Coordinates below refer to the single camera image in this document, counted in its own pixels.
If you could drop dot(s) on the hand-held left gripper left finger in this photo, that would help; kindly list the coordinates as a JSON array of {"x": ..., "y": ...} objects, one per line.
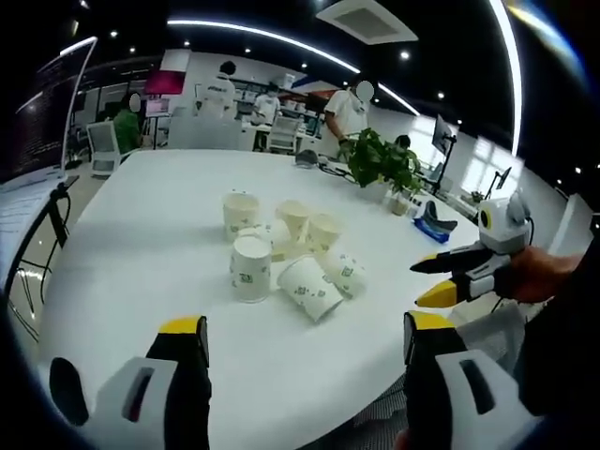
[{"x": 140, "y": 422}]

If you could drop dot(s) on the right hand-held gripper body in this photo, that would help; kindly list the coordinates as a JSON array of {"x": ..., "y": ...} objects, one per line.
[{"x": 504, "y": 225}]

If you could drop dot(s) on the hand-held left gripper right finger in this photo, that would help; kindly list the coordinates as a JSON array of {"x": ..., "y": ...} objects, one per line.
[{"x": 450, "y": 422}]

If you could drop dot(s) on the group of white paper cups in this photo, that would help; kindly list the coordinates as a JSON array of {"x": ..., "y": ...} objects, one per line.
[{"x": 250, "y": 272}]

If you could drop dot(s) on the person's left hand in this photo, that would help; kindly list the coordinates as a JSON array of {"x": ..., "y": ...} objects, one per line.
[{"x": 403, "y": 441}]

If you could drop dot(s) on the person's right hand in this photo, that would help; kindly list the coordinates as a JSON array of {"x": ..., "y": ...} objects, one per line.
[{"x": 539, "y": 276}]

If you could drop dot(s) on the blue packet with black item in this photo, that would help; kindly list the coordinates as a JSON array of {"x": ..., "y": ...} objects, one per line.
[{"x": 433, "y": 227}]

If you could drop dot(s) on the white patterned cloth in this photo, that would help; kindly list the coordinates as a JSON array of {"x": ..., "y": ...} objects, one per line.
[{"x": 492, "y": 335}]

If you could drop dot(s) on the monitor on black stand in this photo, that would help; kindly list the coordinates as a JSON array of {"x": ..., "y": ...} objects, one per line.
[{"x": 444, "y": 136}]

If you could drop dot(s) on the green potted plant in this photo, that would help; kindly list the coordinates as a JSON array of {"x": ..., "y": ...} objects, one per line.
[{"x": 379, "y": 161}]

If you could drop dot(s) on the white table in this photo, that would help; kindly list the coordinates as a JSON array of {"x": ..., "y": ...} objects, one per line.
[{"x": 154, "y": 244}]

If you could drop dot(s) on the dark item on table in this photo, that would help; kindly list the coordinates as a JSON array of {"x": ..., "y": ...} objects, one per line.
[{"x": 307, "y": 158}]

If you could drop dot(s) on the white office chair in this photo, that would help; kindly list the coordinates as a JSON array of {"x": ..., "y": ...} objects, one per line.
[
  {"x": 283, "y": 133},
  {"x": 104, "y": 147}
]

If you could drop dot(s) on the ceiling air vent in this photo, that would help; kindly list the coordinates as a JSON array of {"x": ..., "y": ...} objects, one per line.
[{"x": 365, "y": 21}]

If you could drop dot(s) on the large computer monitor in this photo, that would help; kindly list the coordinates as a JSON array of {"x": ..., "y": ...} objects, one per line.
[{"x": 44, "y": 112}]

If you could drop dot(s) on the red wall screen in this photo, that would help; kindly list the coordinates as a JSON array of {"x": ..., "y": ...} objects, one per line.
[{"x": 164, "y": 82}]

